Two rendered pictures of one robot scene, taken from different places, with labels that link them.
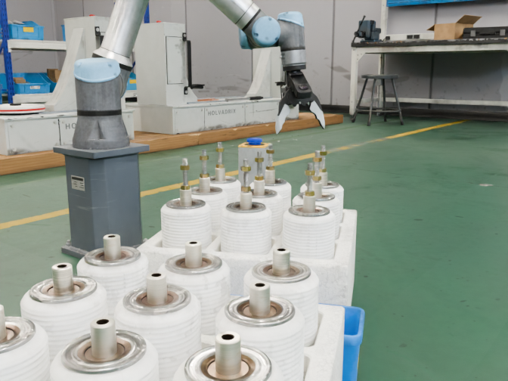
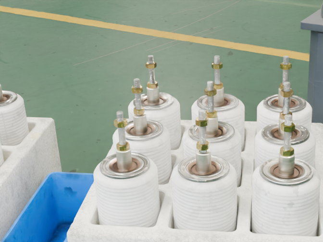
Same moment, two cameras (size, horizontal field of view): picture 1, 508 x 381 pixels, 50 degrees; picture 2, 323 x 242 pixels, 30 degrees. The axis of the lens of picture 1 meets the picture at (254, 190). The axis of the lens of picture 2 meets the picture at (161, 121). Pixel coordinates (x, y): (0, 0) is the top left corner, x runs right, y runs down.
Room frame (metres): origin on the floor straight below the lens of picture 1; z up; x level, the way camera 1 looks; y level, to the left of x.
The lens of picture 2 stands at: (1.00, -0.89, 0.70)
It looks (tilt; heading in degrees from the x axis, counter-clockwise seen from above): 26 degrees down; 89
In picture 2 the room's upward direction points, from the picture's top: 4 degrees counter-clockwise
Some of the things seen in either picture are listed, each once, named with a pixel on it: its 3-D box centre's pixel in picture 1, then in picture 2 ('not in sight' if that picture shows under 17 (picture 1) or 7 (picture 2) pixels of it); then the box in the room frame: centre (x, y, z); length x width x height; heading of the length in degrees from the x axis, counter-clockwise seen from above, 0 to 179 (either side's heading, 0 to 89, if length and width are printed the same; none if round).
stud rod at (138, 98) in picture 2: (246, 179); (138, 101); (0.98, 0.01, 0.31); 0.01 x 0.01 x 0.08
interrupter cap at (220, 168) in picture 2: (316, 196); (203, 168); (1.07, -0.13, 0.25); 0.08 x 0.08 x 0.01
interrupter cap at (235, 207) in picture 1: (246, 207); (140, 130); (0.98, 0.01, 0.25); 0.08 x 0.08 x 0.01
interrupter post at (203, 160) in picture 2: (316, 190); (203, 161); (1.07, -0.13, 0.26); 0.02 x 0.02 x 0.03
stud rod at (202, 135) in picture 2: (317, 169); (202, 134); (1.07, -0.13, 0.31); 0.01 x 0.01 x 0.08
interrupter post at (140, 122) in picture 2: (246, 200); (140, 123); (0.98, 0.01, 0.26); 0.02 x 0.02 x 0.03
